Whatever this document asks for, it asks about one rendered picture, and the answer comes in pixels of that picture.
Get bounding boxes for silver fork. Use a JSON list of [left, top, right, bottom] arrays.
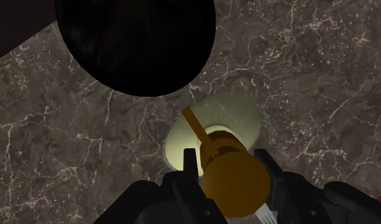
[[254, 202, 279, 224]]

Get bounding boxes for pale yellow round container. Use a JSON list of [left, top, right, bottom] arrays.
[[163, 92, 261, 176]]

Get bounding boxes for brown round-topped grinder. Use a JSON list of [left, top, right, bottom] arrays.
[[180, 106, 272, 218]]

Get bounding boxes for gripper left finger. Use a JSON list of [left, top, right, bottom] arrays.
[[93, 148, 229, 224]]

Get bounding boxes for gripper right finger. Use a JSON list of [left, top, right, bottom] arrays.
[[254, 148, 381, 224]]

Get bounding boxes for black round bowl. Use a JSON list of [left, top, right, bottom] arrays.
[[54, 0, 217, 98]]

